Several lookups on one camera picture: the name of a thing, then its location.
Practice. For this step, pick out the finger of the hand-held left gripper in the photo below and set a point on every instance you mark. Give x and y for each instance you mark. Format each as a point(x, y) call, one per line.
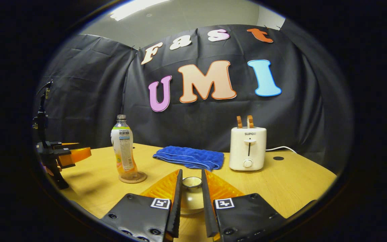
point(67, 145)
point(77, 156)

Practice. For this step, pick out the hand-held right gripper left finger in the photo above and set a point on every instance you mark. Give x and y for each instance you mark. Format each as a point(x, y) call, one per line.
point(176, 208)

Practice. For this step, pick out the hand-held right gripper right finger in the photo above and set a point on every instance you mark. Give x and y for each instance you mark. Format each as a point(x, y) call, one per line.
point(207, 208)

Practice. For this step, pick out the white teacup lid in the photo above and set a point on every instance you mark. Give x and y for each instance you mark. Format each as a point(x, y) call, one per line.
point(192, 193)

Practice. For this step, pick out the clear water bottle white label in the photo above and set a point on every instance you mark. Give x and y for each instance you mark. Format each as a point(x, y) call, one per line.
point(123, 148)

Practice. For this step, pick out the round cork coaster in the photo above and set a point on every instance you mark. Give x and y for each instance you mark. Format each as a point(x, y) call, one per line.
point(139, 178)

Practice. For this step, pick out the blue towel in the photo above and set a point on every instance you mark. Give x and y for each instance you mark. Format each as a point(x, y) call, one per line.
point(190, 157)

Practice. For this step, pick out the white toaster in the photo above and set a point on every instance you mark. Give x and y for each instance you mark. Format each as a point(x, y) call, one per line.
point(248, 148)

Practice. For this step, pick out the toast bread slice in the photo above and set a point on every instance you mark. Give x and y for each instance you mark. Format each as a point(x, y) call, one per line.
point(239, 122)
point(250, 121)

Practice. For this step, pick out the black backdrop cloth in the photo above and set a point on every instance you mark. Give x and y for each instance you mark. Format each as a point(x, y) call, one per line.
point(297, 101)

